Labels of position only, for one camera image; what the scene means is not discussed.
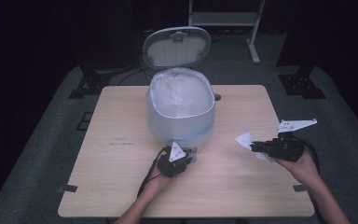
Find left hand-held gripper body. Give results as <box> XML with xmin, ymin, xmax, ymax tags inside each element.
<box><xmin>156</xmin><ymin>140</ymin><xmax>194</xmax><ymax>179</ymax></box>

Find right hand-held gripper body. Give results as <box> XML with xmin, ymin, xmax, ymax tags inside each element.
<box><xmin>263</xmin><ymin>118</ymin><xmax>318</xmax><ymax>163</ymax></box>

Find translucent plastic wrapper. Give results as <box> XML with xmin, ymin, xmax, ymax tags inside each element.
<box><xmin>234</xmin><ymin>132</ymin><xmax>275</xmax><ymax>163</ymax></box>

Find white pedal trash bin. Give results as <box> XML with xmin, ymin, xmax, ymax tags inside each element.
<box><xmin>142</xmin><ymin>25</ymin><xmax>216</xmax><ymax>163</ymax></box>

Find person's right hand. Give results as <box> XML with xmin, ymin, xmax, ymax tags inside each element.
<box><xmin>274</xmin><ymin>148</ymin><xmax>322</xmax><ymax>189</ymax></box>

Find person's left hand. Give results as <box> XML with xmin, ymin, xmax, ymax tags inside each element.
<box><xmin>141</xmin><ymin>169</ymin><xmax>177</xmax><ymax>201</ymax></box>

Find black stand base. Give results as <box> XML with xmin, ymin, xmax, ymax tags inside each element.
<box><xmin>277</xmin><ymin>65</ymin><xmax>327</xmax><ymax>100</ymax></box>
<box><xmin>67</xmin><ymin>63</ymin><xmax>113</xmax><ymax>100</ymax></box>

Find dark floor socket plate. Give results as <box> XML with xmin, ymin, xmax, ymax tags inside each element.
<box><xmin>76</xmin><ymin>110</ymin><xmax>94</xmax><ymax>132</ymax></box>

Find white metal stand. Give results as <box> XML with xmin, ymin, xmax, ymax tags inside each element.
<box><xmin>186</xmin><ymin>0</ymin><xmax>267</xmax><ymax>65</ymax></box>

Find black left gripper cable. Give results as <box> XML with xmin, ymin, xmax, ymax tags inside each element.
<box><xmin>137</xmin><ymin>146</ymin><xmax>170</xmax><ymax>198</ymax></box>

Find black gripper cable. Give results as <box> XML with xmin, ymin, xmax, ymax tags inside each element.
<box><xmin>137</xmin><ymin>146</ymin><xmax>170</xmax><ymax>198</ymax></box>
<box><xmin>297</xmin><ymin>138</ymin><xmax>322</xmax><ymax>174</ymax></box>

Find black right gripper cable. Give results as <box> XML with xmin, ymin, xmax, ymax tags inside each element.
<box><xmin>297</xmin><ymin>138</ymin><xmax>322</xmax><ymax>174</ymax></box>

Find cables on floor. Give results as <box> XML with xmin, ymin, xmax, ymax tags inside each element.
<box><xmin>117</xmin><ymin>62</ymin><xmax>152</xmax><ymax>87</ymax></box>

